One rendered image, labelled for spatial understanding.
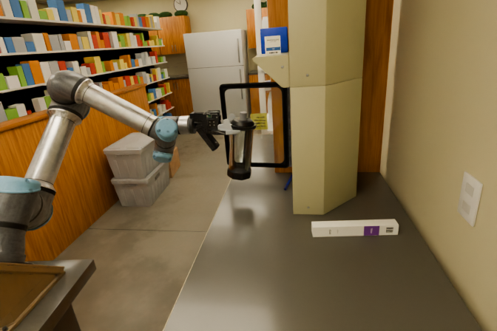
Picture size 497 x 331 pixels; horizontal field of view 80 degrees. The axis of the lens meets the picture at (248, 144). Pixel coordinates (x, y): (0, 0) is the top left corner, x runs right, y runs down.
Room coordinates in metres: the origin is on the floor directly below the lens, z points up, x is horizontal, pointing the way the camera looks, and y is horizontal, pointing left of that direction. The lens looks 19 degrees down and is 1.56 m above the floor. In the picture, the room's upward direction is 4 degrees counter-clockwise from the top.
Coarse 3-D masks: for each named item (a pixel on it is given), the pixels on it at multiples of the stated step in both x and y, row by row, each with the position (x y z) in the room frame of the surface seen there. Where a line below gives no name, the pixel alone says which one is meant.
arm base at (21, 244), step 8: (0, 224) 0.66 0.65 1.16; (8, 224) 0.67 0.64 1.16; (16, 224) 0.68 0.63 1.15; (0, 232) 0.65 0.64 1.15; (8, 232) 0.66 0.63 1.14; (16, 232) 0.67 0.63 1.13; (24, 232) 0.70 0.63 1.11; (0, 240) 0.63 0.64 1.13; (8, 240) 0.65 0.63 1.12; (16, 240) 0.66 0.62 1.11; (24, 240) 0.69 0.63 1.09; (0, 248) 0.62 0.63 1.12; (8, 248) 0.63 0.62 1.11; (16, 248) 0.65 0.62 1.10; (24, 248) 0.67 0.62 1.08; (0, 256) 0.61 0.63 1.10; (8, 256) 0.62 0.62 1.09; (16, 256) 0.63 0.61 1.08; (24, 256) 0.66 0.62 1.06
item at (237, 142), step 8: (232, 128) 1.08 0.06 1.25; (232, 136) 1.10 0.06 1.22; (240, 136) 1.08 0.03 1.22; (248, 136) 1.09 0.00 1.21; (232, 144) 1.09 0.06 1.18; (240, 144) 1.08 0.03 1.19; (248, 144) 1.09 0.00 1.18; (232, 152) 1.09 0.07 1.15; (240, 152) 1.08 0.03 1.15; (248, 152) 1.09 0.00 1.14; (232, 160) 1.09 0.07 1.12; (240, 160) 1.08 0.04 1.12; (248, 160) 1.09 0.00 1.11; (232, 168) 1.09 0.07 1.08; (240, 168) 1.08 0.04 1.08; (248, 168) 1.10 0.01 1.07
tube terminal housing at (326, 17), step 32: (288, 0) 0.95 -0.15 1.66; (320, 0) 0.93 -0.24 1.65; (352, 0) 1.00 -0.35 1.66; (288, 32) 0.95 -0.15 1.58; (320, 32) 0.93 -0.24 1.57; (352, 32) 1.00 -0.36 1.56; (320, 64) 0.93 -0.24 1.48; (352, 64) 1.01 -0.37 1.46; (320, 96) 0.93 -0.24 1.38; (352, 96) 1.01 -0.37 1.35; (320, 128) 0.93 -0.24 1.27; (352, 128) 1.02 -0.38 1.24; (320, 160) 0.93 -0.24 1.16; (352, 160) 1.02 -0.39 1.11; (320, 192) 0.93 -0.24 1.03; (352, 192) 1.03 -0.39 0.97
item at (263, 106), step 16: (240, 96) 1.31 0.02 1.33; (256, 96) 1.29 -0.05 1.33; (272, 96) 1.27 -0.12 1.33; (256, 112) 1.29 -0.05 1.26; (272, 112) 1.27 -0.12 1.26; (256, 128) 1.29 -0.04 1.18; (272, 128) 1.27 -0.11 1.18; (256, 144) 1.29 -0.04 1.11; (272, 144) 1.27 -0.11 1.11; (288, 144) 1.25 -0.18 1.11; (256, 160) 1.30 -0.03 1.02; (272, 160) 1.28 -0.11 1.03
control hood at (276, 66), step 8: (256, 56) 1.01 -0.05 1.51; (264, 56) 0.97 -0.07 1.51; (272, 56) 0.96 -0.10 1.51; (280, 56) 0.95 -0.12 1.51; (288, 56) 0.95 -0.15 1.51; (264, 64) 0.96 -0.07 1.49; (272, 64) 0.96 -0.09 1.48; (280, 64) 0.95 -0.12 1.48; (288, 64) 0.95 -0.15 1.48; (272, 72) 0.96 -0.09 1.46; (280, 72) 0.95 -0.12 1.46; (288, 72) 0.95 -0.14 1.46; (280, 80) 0.95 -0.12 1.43; (288, 80) 0.95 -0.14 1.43
